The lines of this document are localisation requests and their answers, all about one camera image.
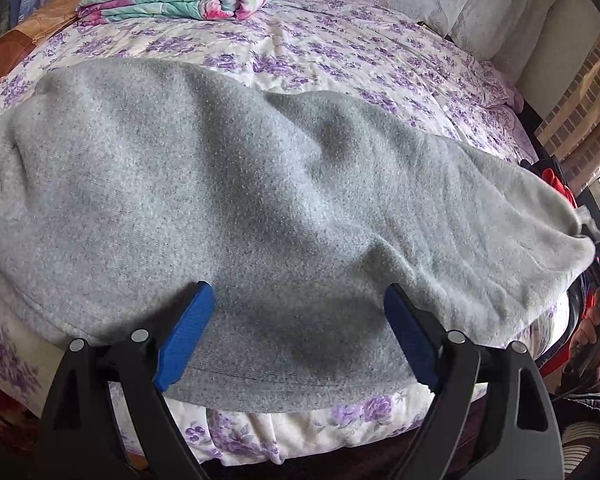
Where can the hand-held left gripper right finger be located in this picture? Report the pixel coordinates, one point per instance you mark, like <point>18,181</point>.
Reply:
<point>411,345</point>

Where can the red and dark clothing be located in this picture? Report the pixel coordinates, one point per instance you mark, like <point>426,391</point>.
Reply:
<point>556,180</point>

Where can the orange brown patchwork blanket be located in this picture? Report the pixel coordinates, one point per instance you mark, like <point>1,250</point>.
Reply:
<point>27,30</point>

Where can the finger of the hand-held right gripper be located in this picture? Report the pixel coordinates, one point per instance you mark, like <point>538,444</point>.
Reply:
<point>589,224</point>

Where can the grey sweatshirt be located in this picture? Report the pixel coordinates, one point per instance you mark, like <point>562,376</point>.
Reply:
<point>260,200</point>

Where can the purple floral bed sheet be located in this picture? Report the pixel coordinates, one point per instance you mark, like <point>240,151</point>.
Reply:
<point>330,45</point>

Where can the red patterned cloth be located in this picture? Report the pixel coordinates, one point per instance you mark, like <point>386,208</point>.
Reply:
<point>2,410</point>

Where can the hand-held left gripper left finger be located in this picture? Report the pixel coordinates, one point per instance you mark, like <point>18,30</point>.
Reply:
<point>187,335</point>

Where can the striped clothing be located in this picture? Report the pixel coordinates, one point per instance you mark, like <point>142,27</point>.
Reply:
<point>580,442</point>

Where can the person's right hand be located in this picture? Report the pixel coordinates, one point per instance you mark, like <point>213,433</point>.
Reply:
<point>587,335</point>

